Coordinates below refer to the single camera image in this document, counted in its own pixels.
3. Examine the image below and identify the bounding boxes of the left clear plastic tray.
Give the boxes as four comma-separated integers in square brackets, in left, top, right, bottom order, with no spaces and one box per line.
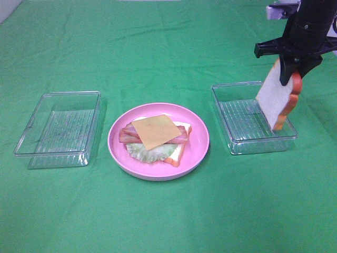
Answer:
[14,91,101,169]

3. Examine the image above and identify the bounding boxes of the bread slice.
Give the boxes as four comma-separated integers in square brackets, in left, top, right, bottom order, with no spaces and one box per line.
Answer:
[136,116,193,168]
[256,59,302,131]

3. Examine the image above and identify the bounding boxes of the bacon strip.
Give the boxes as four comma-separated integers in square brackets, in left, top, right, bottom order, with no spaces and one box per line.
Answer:
[121,123,192,137]
[118,130,189,144]

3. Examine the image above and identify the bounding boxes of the green tablecloth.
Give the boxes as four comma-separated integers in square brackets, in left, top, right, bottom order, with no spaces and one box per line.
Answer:
[1,1,336,252]

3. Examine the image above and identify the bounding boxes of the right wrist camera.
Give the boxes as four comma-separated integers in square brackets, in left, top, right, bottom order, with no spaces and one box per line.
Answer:
[266,2,300,20]

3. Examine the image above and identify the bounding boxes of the green lettuce leaf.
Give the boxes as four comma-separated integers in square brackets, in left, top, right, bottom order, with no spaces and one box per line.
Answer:
[125,143,178,163]

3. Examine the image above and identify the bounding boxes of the pink round plate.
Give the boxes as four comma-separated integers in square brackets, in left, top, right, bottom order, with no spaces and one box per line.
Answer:
[107,102,210,181]

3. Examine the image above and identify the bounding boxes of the yellow cheese slice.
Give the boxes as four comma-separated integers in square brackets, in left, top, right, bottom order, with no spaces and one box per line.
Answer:
[131,115,181,150]

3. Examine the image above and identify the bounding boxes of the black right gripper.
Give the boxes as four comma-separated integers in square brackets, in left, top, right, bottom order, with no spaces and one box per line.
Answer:
[254,36,336,86]

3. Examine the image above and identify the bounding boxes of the right clear plastic tray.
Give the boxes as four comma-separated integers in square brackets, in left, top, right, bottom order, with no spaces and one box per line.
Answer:
[211,81,297,155]

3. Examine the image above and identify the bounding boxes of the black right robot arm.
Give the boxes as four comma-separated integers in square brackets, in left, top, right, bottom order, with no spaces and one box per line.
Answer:
[254,1,336,86]

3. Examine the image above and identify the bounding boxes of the clear plastic tray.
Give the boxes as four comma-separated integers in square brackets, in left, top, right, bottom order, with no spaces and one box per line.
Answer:
[211,81,297,155]
[14,91,101,169]

